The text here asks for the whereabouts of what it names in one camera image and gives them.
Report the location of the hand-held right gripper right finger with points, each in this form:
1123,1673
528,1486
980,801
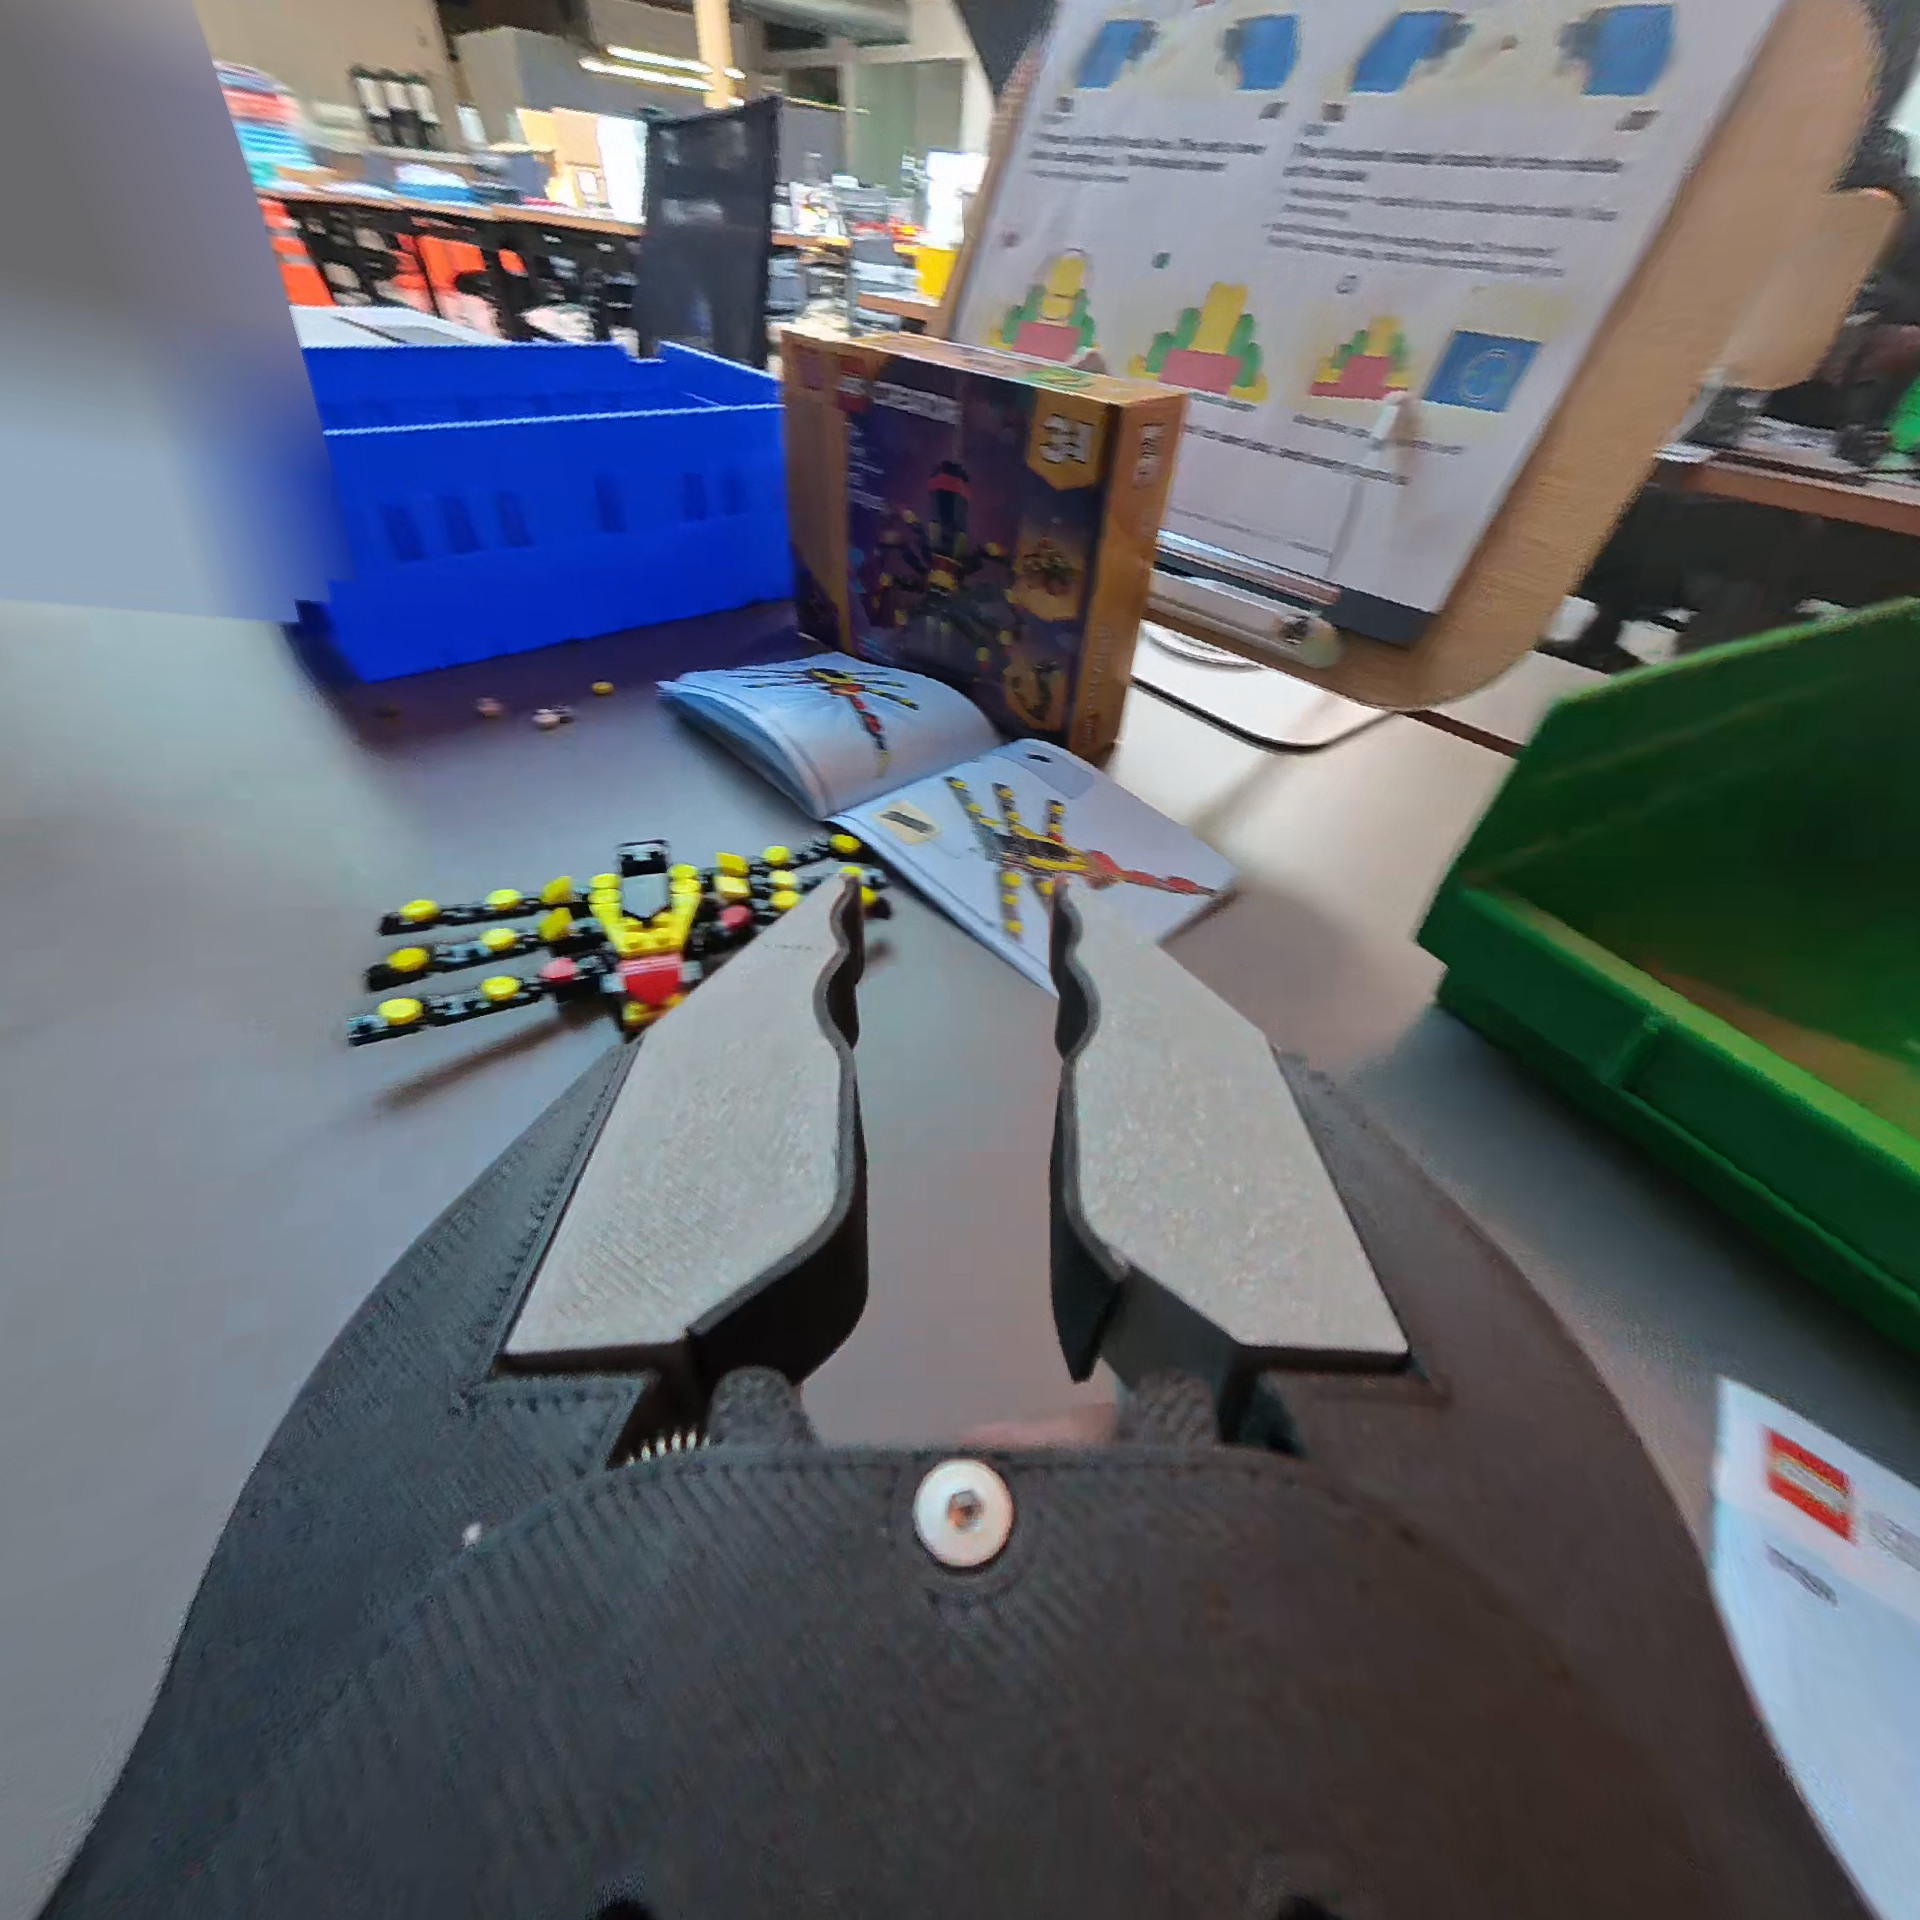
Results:
1200,1184

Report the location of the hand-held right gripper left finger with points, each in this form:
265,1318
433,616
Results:
705,1156

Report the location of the black yellow lego spider model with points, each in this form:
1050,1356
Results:
645,939

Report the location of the open lego instruction booklet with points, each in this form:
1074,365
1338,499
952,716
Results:
840,721

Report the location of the purple yellow lego set box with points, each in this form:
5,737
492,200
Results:
961,524

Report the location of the metal clipboard clip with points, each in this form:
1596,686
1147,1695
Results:
1276,600

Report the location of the green plastic bin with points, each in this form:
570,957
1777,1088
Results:
1723,839

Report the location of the blue plastic bin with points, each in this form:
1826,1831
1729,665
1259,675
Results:
524,510

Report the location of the white paper with red logo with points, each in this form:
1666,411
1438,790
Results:
1814,1651

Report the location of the wooden clipboard stand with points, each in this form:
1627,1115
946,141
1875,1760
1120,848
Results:
1650,452

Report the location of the black partition panel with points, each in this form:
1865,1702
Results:
705,225

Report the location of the printed instruction sheet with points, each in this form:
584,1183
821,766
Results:
1349,225

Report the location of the workbench with black frame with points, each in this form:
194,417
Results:
450,254

